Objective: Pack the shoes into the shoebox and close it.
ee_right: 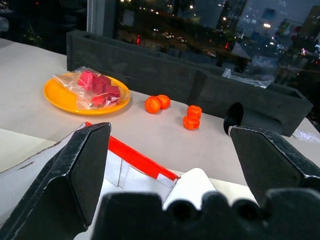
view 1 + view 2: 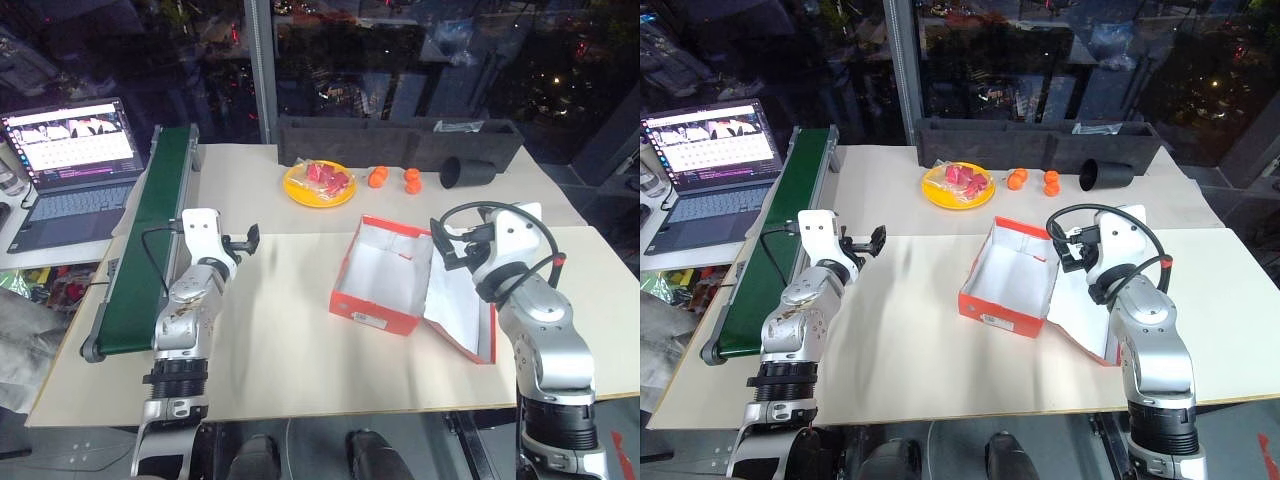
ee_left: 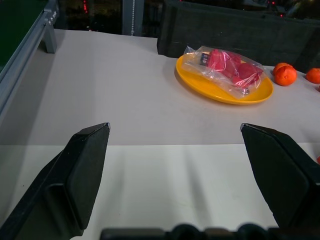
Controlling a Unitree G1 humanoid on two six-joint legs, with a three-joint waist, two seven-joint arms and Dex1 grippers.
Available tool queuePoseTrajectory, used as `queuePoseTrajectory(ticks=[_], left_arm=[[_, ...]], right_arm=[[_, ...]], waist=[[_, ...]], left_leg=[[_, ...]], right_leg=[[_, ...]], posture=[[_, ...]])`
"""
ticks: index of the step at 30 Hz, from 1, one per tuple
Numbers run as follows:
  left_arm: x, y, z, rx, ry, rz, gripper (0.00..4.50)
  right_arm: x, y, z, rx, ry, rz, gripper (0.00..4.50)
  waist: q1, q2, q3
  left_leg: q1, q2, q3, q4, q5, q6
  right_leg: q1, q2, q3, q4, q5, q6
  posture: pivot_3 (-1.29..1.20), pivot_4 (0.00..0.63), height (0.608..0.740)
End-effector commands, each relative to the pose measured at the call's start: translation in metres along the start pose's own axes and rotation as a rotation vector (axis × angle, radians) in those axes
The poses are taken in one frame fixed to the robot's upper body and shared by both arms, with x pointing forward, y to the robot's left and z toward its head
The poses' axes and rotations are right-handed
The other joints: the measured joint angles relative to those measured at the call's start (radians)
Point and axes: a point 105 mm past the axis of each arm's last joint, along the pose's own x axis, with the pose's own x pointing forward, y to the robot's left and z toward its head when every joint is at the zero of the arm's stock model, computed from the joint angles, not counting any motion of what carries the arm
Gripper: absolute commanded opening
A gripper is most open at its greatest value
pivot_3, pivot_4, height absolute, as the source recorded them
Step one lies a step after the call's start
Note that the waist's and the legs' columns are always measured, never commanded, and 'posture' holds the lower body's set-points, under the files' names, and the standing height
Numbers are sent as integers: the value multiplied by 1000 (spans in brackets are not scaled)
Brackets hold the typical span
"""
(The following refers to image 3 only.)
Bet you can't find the grey metal frame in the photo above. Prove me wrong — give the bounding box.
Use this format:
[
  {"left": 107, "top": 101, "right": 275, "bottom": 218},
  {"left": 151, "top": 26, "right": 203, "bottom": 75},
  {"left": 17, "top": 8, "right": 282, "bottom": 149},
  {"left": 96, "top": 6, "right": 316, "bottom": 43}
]
[{"left": 0, "top": 0, "right": 59, "bottom": 118}]

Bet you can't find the clear bag of red items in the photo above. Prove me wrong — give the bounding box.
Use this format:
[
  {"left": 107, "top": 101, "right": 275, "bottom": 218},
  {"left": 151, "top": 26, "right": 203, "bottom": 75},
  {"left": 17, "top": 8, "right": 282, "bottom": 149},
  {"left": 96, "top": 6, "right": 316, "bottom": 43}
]
[{"left": 181, "top": 45, "right": 267, "bottom": 101}]

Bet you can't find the black foam bin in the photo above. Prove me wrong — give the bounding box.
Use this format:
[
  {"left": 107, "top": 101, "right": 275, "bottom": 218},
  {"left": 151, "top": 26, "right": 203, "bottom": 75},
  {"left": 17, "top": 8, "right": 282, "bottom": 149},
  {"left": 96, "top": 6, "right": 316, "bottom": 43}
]
[{"left": 156, "top": 0, "right": 320, "bottom": 75}]

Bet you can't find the yellow plate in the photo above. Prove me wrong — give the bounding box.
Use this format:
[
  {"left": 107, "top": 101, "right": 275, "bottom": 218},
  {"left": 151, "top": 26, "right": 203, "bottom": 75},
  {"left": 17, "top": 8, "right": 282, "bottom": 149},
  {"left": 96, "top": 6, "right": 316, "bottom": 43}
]
[{"left": 175, "top": 54, "right": 275, "bottom": 105}]

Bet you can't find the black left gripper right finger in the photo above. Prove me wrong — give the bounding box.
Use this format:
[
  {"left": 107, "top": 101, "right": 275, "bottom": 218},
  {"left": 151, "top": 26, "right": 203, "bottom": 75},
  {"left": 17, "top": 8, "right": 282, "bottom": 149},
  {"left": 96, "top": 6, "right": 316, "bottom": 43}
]
[{"left": 239, "top": 122, "right": 320, "bottom": 229}]

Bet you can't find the orange tangerine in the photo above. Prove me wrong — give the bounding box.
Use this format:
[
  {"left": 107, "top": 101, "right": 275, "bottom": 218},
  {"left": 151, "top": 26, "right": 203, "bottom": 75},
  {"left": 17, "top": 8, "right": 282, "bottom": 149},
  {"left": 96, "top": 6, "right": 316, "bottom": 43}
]
[
  {"left": 272, "top": 62, "right": 294, "bottom": 77},
  {"left": 305, "top": 67, "right": 320, "bottom": 84},
  {"left": 274, "top": 65, "right": 298, "bottom": 87}
]

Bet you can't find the dark green board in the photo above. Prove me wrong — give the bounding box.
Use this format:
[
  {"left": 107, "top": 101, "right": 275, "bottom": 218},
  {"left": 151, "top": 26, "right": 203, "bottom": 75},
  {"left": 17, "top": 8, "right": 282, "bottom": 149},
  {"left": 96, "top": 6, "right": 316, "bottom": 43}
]
[{"left": 0, "top": 0, "right": 49, "bottom": 68}]

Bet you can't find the white bead chain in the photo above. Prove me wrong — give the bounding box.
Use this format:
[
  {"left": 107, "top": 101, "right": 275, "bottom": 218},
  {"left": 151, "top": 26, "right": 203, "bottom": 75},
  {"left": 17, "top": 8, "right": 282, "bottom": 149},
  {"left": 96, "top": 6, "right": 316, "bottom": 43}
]
[{"left": 130, "top": 0, "right": 136, "bottom": 37}]

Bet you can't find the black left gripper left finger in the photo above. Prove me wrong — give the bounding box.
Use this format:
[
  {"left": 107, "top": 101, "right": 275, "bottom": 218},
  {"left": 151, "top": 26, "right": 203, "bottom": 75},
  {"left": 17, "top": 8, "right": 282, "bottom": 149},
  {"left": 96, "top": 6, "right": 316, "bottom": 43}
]
[{"left": 0, "top": 122, "right": 111, "bottom": 240}]

